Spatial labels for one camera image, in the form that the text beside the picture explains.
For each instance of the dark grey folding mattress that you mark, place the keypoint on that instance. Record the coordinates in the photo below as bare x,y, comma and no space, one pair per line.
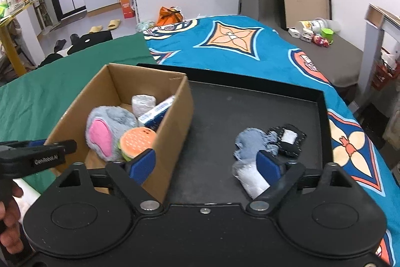
337,57

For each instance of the white jar yellow label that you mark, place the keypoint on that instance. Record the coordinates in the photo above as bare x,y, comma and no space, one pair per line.
312,25

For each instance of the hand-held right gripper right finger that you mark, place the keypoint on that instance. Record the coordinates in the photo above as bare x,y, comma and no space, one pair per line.
265,165

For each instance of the blue-grey fluffy cloth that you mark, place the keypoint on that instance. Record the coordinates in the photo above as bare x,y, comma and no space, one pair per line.
251,143

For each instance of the burger squeeze toy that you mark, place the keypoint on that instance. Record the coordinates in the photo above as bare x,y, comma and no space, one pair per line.
137,138

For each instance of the clear bag of white stuffing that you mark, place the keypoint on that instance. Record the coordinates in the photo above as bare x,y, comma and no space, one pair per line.
250,181

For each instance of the blue printed blanket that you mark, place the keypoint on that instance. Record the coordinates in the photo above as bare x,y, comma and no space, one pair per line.
265,35

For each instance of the green cloth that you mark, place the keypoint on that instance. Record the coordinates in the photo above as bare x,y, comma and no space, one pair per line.
62,73

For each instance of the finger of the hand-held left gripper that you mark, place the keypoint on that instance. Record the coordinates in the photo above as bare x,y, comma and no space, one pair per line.
18,144
68,148

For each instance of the white wad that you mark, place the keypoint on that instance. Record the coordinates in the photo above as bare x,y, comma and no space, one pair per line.
142,104

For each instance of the small green cup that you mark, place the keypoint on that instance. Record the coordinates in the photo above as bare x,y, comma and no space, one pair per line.
327,33

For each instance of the person's left hand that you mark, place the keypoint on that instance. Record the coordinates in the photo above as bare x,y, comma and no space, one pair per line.
11,217

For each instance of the orange cardboard box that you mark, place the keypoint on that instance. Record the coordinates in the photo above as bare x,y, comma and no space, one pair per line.
127,7

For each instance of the black shoe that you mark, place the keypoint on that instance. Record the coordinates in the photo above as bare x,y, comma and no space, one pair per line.
75,39
60,45

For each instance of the yellow table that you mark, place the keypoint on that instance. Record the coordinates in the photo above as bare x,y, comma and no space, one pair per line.
9,45

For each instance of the yellow slipper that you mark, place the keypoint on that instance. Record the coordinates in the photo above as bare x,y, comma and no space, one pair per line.
96,29
114,24

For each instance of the crumpled clear plastic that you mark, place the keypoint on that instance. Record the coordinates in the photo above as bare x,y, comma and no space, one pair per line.
145,26

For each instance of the orange bag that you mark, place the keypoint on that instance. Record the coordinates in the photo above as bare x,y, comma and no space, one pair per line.
170,16

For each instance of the small red toys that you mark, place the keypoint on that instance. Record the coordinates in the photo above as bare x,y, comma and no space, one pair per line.
322,40

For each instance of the grey plush toy pink patches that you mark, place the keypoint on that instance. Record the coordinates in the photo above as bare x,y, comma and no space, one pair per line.
106,117

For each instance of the white charger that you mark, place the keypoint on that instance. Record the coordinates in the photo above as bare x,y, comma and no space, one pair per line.
293,33

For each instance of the grey desk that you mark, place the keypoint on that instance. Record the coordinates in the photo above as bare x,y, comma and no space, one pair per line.
372,41

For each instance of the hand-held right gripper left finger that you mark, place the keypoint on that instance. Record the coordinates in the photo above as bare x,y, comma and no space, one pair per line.
142,165

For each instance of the black tray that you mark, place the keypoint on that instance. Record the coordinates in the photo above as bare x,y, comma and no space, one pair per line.
218,135

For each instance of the black and white cloth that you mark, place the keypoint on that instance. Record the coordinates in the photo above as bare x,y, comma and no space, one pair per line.
90,41

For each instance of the green tissue box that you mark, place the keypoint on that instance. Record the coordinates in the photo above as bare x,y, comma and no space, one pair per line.
3,10

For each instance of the black felt pouch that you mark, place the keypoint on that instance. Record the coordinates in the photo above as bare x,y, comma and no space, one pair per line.
289,137

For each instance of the brown cardboard box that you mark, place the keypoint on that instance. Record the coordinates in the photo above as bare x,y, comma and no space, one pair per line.
175,129

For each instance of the small white box toy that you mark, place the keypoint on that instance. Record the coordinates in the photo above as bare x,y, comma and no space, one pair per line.
306,35

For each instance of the blue tissue packet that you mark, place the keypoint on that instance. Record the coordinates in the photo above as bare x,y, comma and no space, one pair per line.
154,115

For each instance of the orange basket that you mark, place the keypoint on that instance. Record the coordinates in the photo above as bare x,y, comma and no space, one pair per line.
384,76

